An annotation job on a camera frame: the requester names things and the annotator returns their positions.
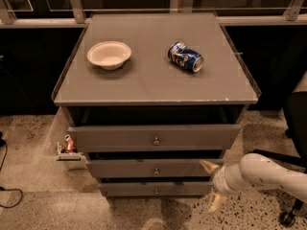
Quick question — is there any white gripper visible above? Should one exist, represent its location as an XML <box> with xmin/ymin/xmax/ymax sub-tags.
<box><xmin>200</xmin><ymin>160</ymin><xmax>240</xmax><ymax>212</ymax></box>

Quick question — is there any grey drawer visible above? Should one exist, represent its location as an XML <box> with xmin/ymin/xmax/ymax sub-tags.
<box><xmin>99</xmin><ymin>176</ymin><xmax>213</xmax><ymax>197</ymax></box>
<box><xmin>86</xmin><ymin>150</ymin><xmax>223</xmax><ymax>178</ymax></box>
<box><xmin>68</xmin><ymin>125</ymin><xmax>240</xmax><ymax>152</ymax></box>

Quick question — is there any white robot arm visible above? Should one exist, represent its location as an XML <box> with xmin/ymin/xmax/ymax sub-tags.
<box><xmin>200</xmin><ymin>153</ymin><xmax>307</xmax><ymax>212</ymax></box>

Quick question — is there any grey top drawer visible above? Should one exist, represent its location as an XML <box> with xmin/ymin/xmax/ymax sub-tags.
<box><xmin>68</xmin><ymin>125</ymin><xmax>240</xmax><ymax>152</ymax></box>

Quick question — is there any grey bottom drawer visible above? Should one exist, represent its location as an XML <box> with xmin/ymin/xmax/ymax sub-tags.
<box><xmin>99</xmin><ymin>176</ymin><xmax>213</xmax><ymax>197</ymax></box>

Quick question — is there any grey drawer cabinet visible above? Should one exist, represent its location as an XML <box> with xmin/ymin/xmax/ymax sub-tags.
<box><xmin>51</xmin><ymin>12</ymin><xmax>262</xmax><ymax>198</ymax></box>

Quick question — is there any black office chair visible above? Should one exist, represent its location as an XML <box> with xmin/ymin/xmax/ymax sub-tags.
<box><xmin>251</xmin><ymin>80</ymin><xmax>307</xmax><ymax>228</ymax></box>

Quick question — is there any blue soda can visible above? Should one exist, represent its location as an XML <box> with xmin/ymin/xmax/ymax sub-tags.
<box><xmin>168</xmin><ymin>42</ymin><xmax>203</xmax><ymax>73</ymax></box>

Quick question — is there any red bottle in bin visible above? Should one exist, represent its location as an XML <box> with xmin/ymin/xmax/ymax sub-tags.
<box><xmin>64</xmin><ymin>134</ymin><xmax>77</xmax><ymax>153</ymax></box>

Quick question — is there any clear plastic side bin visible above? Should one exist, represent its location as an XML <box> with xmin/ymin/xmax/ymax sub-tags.
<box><xmin>43</xmin><ymin>108</ymin><xmax>86</xmax><ymax>170</ymax></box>

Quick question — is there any white paper bowl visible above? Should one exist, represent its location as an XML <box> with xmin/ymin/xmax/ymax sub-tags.
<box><xmin>87</xmin><ymin>41</ymin><xmax>131</xmax><ymax>70</ymax></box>

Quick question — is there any metal window railing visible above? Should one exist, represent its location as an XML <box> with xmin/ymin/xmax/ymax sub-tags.
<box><xmin>0</xmin><ymin>0</ymin><xmax>307</xmax><ymax>28</ymax></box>

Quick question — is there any black floor cable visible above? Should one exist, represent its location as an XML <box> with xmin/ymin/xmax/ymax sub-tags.
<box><xmin>0</xmin><ymin>131</ymin><xmax>24</xmax><ymax>209</ymax></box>

